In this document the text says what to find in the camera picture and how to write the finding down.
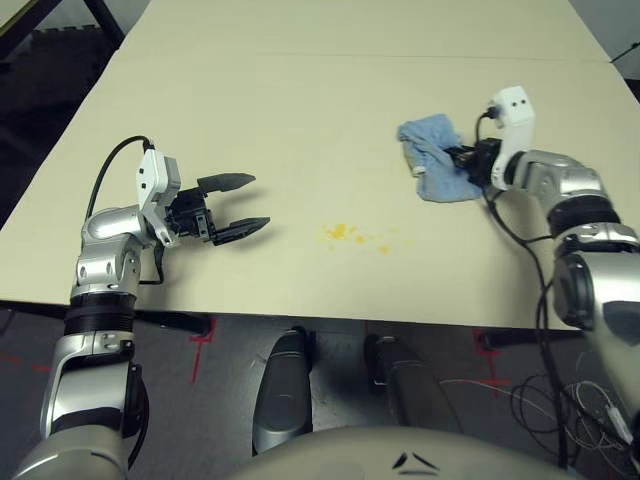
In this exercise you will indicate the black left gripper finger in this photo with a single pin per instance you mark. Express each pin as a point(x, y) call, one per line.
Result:
point(240, 229)
point(225, 182)

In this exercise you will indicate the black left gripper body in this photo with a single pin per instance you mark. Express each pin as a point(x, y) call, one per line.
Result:
point(192, 215)

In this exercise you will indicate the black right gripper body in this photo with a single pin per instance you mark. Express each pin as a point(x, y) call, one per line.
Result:
point(482, 160)

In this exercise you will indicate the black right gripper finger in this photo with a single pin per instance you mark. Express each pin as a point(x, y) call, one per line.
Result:
point(460, 157)

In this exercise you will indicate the light blue rag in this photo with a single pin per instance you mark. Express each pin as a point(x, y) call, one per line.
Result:
point(430, 130)

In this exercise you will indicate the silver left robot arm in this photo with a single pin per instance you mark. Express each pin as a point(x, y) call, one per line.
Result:
point(100, 230)

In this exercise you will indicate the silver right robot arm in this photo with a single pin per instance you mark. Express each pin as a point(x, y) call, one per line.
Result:
point(570, 180)

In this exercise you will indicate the black table foot bar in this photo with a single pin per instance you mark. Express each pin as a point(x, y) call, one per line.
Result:
point(520, 337)
point(170, 321)

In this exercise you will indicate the red floor tape cross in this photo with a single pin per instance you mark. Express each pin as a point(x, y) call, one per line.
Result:
point(197, 357)

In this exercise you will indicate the grey left robot leg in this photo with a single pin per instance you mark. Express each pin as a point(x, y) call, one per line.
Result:
point(282, 380)

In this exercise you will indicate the grey robot leg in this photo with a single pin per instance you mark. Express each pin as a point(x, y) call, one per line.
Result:
point(282, 380)
point(410, 380)

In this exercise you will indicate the black foam floor mat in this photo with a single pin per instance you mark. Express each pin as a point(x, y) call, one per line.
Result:
point(50, 75)

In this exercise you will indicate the grey right robot leg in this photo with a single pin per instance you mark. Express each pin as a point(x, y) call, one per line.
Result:
point(410, 380)

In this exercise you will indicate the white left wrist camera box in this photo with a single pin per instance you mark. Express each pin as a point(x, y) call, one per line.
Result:
point(155, 172)

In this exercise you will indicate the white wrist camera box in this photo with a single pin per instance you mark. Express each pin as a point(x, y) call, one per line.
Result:
point(515, 107)
point(155, 172)

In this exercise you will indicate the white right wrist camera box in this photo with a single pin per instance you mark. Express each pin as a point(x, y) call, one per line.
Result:
point(515, 107)

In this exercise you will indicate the black diagonal frame strut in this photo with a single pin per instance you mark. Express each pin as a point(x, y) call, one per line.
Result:
point(107, 17)

